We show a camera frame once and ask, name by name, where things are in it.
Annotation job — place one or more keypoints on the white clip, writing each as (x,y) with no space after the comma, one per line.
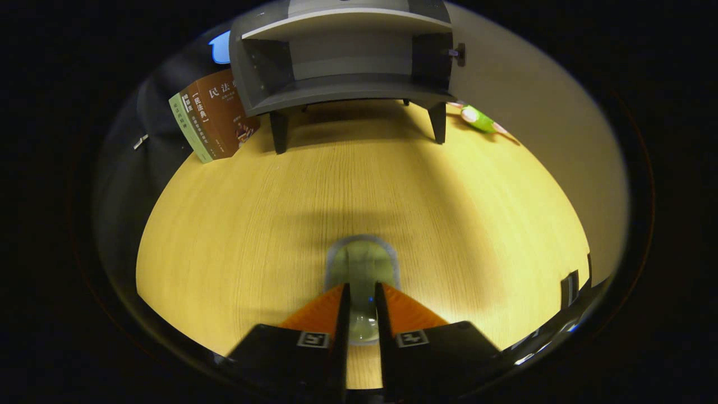
(140,141)

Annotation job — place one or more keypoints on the pink and green plush toy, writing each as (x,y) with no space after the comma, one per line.
(479,119)

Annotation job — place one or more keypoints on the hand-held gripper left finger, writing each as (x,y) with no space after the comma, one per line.
(291,353)

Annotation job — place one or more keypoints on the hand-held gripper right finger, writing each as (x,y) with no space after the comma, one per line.
(443,353)

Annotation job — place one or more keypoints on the brown book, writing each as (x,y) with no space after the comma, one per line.
(230,106)
(205,126)

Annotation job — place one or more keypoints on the black backdrop cloth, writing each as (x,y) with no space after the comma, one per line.
(151,112)

